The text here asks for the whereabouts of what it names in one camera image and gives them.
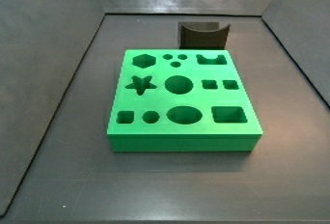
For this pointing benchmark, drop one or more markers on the dark grey curved block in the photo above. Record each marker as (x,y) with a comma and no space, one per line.
(202,35)

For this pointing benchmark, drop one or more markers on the green shape sorter block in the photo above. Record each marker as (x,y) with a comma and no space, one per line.
(181,103)

